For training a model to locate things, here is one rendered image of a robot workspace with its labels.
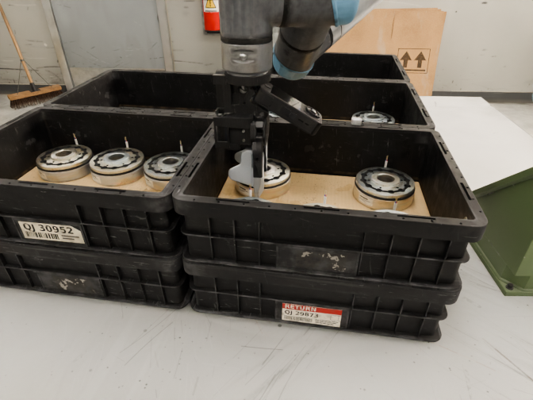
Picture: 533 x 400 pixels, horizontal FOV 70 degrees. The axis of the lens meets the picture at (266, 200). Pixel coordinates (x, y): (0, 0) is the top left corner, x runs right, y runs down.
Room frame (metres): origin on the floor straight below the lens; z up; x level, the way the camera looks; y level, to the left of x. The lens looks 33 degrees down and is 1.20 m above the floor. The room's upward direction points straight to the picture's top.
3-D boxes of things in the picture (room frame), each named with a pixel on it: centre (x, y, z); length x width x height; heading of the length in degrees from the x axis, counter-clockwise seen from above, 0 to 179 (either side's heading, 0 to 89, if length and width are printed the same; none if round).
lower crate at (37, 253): (0.60, 0.30, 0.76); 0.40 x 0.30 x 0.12; 81
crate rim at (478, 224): (0.53, -0.09, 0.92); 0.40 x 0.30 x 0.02; 81
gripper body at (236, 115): (0.59, 0.04, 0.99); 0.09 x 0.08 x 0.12; 84
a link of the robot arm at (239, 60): (0.59, 0.03, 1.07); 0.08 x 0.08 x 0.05
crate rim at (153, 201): (0.60, 0.30, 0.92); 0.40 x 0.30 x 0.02; 81
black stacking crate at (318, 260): (0.53, -0.09, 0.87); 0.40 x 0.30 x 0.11; 81
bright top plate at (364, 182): (0.58, -0.21, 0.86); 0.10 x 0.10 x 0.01
